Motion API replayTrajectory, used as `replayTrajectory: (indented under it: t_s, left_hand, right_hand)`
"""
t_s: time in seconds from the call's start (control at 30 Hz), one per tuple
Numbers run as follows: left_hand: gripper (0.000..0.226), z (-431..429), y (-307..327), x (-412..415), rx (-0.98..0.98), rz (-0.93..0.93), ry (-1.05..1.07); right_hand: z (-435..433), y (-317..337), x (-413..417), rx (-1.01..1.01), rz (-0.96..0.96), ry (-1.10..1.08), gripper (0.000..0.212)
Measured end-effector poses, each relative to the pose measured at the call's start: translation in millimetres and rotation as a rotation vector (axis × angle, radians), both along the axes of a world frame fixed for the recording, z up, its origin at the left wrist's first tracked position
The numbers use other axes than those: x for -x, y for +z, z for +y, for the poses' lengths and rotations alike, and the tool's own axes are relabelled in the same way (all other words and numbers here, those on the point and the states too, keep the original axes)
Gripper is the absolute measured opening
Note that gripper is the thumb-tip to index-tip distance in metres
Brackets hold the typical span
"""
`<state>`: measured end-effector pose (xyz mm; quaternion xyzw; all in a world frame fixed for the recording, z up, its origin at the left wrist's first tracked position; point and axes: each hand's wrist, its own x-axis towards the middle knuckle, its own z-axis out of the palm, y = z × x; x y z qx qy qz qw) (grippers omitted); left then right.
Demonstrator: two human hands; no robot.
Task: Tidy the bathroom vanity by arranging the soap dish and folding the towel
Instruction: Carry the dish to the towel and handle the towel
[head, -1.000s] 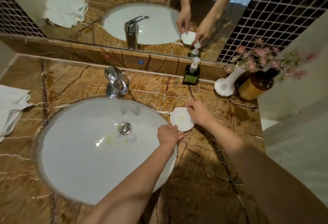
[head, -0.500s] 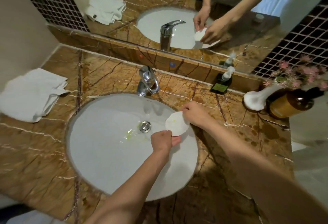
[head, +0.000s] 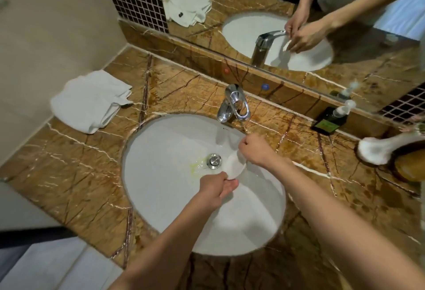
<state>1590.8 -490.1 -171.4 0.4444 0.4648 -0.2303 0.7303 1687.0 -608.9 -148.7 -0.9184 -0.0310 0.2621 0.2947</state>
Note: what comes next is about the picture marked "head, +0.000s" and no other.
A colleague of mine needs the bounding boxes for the chrome drain plug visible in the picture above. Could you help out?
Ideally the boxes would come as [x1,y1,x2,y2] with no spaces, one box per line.
[206,154,222,170]

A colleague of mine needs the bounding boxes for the white folded towel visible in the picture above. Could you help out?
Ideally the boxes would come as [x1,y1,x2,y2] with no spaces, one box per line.
[49,69,134,134]

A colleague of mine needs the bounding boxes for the person's right forearm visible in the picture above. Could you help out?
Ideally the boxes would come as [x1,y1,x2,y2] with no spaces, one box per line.
[270,155,425,290]

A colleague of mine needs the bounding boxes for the small white dish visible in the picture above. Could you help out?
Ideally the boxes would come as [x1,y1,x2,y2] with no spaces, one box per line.
[221,149,248,181]

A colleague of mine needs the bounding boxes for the pink flowers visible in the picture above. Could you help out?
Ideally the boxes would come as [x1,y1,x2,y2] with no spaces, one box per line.
[398,114,425,135]

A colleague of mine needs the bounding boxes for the white sink basin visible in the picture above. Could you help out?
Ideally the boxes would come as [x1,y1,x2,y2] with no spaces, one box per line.
[121,114,287,257]

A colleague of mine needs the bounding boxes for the dark soap pump bottle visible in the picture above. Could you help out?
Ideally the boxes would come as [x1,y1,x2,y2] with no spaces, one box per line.
[310,99,357,134]

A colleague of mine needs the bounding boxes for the person's right hand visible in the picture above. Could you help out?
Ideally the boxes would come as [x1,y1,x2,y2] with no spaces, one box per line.
[238,133,283,168]

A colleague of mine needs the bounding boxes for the person's left hand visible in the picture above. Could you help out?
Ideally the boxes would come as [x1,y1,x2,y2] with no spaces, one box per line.
[197,172,240,206]

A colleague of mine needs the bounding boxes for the wall mirror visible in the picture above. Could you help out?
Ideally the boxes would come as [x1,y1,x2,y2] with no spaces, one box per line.
[154,0,425,115]

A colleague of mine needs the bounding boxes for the wooden tray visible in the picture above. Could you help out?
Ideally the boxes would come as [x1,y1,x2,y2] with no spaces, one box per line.
[393,148,425,183]

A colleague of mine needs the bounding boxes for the chrome faucet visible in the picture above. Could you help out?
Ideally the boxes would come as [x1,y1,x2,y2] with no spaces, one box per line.
[216,83,250,124]

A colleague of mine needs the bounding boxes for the person's left forearm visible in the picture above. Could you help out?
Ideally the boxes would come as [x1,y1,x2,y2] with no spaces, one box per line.
[108,189,220,290]

